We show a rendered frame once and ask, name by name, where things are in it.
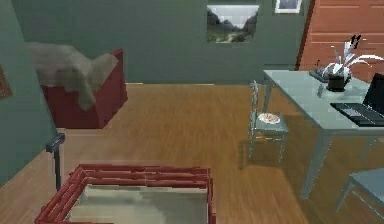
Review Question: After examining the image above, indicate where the white patterned bowl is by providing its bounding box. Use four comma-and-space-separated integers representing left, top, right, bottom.
257, 112, 281, 125

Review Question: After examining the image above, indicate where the red slatted crate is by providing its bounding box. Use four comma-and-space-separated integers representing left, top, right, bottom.
34, 163, 217, 224

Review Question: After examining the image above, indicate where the red sofa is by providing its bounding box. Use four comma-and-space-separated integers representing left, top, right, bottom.
41, 48, 129, 130

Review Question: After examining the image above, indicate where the pale green table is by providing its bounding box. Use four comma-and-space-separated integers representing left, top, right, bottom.
262, 69, 384, 201

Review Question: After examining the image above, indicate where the beige blanket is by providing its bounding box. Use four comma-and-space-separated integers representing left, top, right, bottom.
25, 41, 120, 112

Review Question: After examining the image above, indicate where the white plant in black pot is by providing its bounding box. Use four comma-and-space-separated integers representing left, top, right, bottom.
321, 34, 384, 93

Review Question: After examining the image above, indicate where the red-brown room door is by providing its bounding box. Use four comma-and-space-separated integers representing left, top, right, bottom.
295, 0, 384, 84

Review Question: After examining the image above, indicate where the black laptop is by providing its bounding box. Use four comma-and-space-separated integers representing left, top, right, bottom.
329, 72, 384, 128

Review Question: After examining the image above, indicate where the landscape wall picture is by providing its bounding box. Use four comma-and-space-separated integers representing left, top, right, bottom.
206, 4, 260, 44

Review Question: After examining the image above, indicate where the black post with handle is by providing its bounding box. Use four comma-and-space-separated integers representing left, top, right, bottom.
45, 132, 66, 192

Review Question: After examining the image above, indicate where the white framed wall picture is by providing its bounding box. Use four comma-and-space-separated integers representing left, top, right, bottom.
274, 0, 303, 15

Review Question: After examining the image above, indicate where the brown wall picture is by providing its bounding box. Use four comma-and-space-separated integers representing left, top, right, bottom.
0, 64, 14, 101

